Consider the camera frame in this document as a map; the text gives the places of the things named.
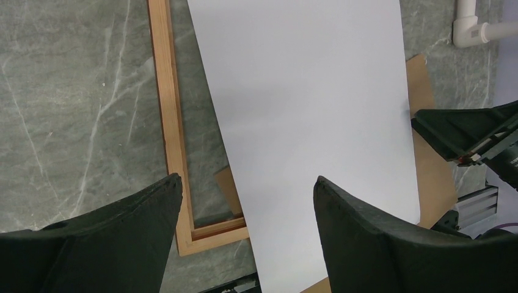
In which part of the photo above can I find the brown backing board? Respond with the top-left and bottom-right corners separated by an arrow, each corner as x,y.
213,54 -> 459,293

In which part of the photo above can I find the wooden picture frame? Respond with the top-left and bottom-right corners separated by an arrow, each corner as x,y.
147,0 -> 249,256

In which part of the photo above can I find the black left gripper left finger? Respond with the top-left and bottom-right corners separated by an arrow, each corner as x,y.
1,173 -> 183,292

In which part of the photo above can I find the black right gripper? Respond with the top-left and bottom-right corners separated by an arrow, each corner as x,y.
411,101 -> 517,190

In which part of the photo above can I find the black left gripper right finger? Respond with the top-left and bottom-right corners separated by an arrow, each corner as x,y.
313,176 -> 517,292

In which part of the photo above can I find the glossy mountain landscape photo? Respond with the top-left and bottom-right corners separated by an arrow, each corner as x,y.
188,0 -> 420,292

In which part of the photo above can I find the white PVC pipe rack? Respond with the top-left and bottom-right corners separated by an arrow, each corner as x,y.
452,0 -> 517,48

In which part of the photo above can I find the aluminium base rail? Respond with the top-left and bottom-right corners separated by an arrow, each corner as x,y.
432,186 -> 498,233

